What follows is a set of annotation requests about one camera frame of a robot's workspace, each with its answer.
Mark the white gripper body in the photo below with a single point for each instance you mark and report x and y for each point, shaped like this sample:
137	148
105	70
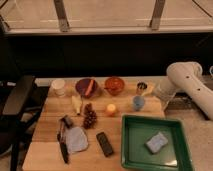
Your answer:
165	92

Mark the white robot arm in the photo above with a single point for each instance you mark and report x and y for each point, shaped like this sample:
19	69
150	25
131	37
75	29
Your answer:
185	76

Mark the small metal cup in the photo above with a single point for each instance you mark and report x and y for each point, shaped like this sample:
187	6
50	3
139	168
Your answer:
141	87

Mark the blue plastic cup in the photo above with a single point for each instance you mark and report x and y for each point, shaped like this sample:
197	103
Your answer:
138	103

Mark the white paper cup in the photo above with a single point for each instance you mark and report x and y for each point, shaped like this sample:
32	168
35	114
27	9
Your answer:
58	86

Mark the orange bowl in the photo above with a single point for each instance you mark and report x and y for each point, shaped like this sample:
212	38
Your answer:
114	85

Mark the orange fruit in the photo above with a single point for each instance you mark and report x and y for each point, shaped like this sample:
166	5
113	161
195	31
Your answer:
111	109

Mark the green plastic tray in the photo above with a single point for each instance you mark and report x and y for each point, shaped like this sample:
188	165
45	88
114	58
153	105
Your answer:
137	130

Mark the orange carrot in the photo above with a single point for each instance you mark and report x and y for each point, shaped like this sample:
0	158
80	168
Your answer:
89	88

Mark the purple bowl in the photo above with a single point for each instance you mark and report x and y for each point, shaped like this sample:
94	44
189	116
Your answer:
82	85

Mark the bunch of purple grapes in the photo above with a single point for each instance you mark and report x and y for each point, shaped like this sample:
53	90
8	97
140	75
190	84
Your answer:
90	116

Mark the black rectangular remote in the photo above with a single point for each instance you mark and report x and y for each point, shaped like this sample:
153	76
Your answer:
104	144

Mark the blue-grey cloth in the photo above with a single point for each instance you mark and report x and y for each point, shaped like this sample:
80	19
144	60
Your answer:
76	140

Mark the black chair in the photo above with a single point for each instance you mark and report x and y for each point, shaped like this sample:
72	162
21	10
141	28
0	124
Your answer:
14	94

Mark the black handled knife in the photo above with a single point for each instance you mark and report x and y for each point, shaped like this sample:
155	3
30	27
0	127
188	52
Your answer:
62	143

